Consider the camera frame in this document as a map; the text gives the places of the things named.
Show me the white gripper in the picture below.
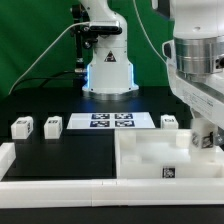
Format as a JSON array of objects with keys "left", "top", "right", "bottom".
[{"left": 166, "top": 59, "right": 224, "bottom": 146}]

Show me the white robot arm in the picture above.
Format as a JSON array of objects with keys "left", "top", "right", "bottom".
[{"left": 79, "top": 0, "right": 224, "bottom": 147}]

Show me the white sheet with tags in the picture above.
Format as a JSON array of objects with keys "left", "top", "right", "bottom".
[{"left": 67, "top": 112, "right": 155, "bottom": 129}]

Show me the white U-shaped obstacle fence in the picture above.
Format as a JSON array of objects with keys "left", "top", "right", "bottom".
[{"left": 0, "top": 143, "right": 224, "bottom": 208}]

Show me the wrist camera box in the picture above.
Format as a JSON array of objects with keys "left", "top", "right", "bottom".
[{"left": 162, "top": 40, "right": 175, "bottom": 60}]

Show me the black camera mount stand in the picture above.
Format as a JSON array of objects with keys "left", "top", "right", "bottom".
[{"left": 70, "top": 3, "right": 89, "bottom": 88}]

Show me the black cable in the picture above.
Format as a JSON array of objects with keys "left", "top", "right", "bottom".
[{"left": 13, "top": 69, "right": 88, "bottom": 93}]

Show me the white cable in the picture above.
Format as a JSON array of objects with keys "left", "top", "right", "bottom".
[{"left": 8, "top": 21, "right": 92, "bottom": 96}]

